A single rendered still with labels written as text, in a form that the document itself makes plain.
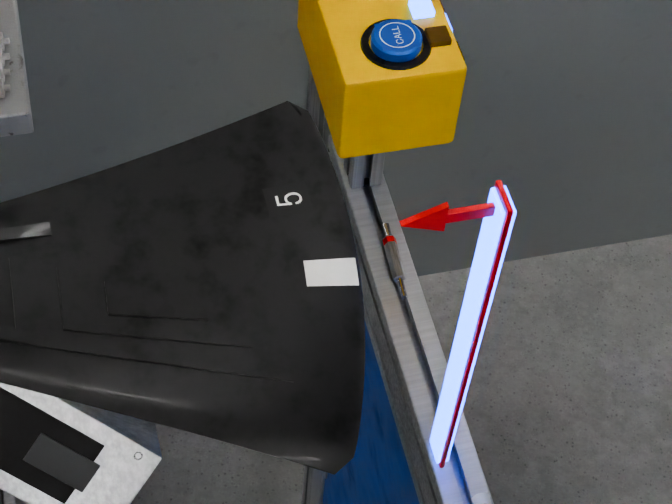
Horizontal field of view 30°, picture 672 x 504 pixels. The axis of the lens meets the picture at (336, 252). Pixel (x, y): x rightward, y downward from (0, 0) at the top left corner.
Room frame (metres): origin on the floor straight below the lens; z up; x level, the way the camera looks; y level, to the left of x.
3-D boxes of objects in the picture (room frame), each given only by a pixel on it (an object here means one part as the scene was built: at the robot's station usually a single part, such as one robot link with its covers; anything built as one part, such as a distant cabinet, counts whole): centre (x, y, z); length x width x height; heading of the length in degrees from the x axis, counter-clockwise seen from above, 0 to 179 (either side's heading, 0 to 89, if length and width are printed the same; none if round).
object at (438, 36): (0.73, -0.06, 1.08); 0.02 x 0.02 x 0.01; 18
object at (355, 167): (0.76, -0.02, 0.92); 0.03 x 0.03 x 0.12; 18
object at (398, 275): (0.66, -0.05, 0.87); 0.08 x 0.01 x 0.01; 15
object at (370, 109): (0.76, -0.02, 1.02); 0.16 x 0.10 x 0.11; 18
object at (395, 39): (0.72, -0.03, 1.08); 0.04 x 0.04 x 0.02
